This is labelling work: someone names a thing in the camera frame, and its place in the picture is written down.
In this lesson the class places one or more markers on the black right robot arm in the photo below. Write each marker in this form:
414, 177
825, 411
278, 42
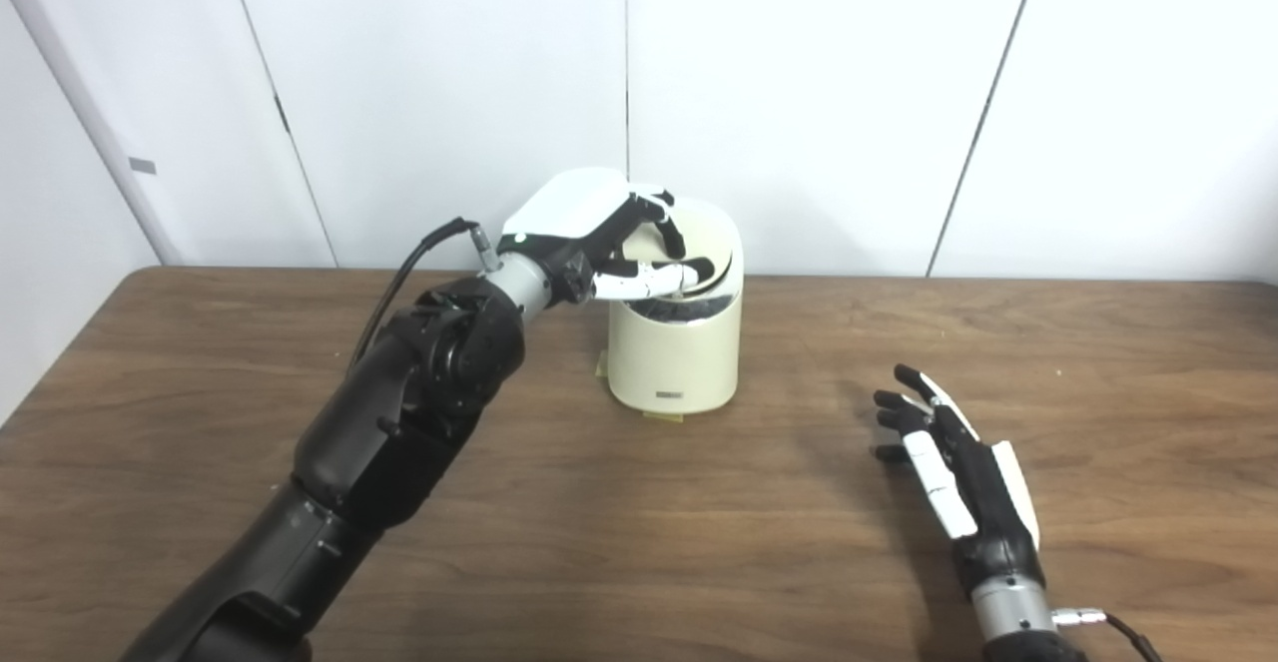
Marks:
1018, 627

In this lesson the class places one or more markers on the yellow tape strip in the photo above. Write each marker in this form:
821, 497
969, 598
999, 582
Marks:
664, 416

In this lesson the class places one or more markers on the round cream bin lid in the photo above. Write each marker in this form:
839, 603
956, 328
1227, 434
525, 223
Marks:
704, 233

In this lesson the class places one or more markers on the cream-colored bin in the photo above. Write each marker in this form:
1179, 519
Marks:
679, 362

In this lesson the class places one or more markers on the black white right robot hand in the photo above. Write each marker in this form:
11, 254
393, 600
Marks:
973, 492

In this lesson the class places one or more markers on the small gray wall tag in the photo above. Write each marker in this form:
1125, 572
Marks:
143, 165

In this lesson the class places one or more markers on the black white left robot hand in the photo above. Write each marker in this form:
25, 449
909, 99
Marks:
569, 218

